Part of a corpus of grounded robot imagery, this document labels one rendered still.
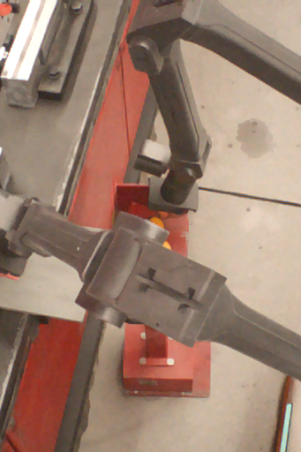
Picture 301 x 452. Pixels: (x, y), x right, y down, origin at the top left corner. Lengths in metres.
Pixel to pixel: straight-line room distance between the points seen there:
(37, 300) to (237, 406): 1.09
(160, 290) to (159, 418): 1.56
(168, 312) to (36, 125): 1.02
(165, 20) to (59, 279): 0.51
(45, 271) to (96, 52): 0.63
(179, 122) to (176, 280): 0.63
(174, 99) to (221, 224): 1.32
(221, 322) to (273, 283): 1.71
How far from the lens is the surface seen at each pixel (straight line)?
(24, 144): 1.70
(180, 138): 1.40
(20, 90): 1.72
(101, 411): 2.33
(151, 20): 1.13
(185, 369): 2.24
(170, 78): 1.25
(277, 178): 2.69
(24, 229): 1.10
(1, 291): 1.39
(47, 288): 1.38
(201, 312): 0.76
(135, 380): 2.25
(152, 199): 1.61
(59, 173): 1.65
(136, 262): 0.78
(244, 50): 1.14
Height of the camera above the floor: 2.22
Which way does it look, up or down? 59 degrees down
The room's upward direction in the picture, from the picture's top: 3 degrees counter-clockwise
